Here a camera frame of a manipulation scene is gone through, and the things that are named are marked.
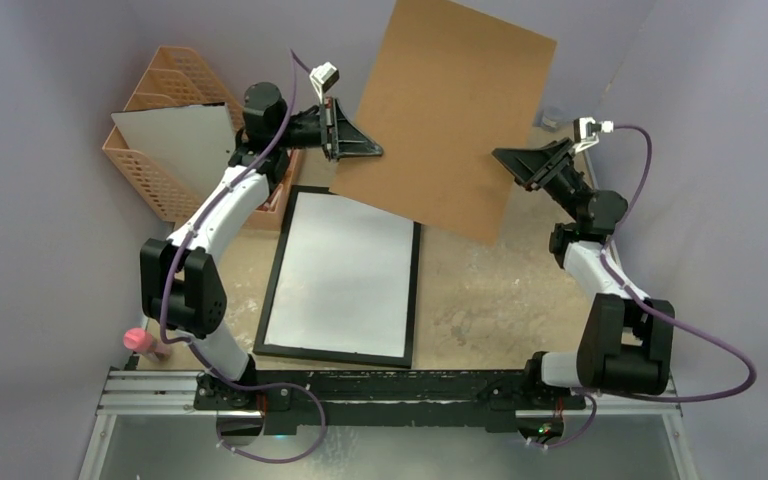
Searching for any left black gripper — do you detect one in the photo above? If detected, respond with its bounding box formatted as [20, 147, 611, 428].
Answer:
[274, 96, 382, 163]

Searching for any brown backing board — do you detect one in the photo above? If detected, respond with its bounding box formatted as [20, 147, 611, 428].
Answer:
[330, 1, 556, 244]

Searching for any sunflower photo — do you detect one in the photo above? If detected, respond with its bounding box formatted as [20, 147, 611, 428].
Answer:
[263, 192, 416, 359]

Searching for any black picture frame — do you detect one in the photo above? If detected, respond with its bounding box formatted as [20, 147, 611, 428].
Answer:
[252, 185, 423, 370]

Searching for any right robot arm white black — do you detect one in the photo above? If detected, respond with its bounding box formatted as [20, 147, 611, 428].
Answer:
[492, 140, 674, 407]

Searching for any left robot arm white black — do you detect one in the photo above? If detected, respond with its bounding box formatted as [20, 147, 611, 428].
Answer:
[139, 80, 383, 409]

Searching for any white folder board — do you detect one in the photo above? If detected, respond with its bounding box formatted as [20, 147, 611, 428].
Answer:
[111, 102, 235, 203]

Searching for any pink bottle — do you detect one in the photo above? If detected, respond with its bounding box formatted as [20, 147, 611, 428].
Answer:
[123, 328, 172, 362]

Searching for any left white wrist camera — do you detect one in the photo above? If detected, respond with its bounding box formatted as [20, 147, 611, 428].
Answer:
[308, 62, 340, 96]

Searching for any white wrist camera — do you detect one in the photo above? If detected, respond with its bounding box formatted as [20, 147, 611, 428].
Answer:
[572, 117, 615, 154]
[308, 62, 340, 96]

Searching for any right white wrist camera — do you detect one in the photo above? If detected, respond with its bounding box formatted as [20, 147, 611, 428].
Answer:
[572, 117, 615, 154]

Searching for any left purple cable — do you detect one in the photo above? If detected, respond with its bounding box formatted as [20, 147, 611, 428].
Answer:
[158, 49, 328, 464]

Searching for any purple cable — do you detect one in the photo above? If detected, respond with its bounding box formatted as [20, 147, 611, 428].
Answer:
[158, 49, 328, 464]
[526, 124, 758, 452]

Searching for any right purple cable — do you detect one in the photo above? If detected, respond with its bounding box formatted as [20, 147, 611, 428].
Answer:
[526, 124, 758, 452]

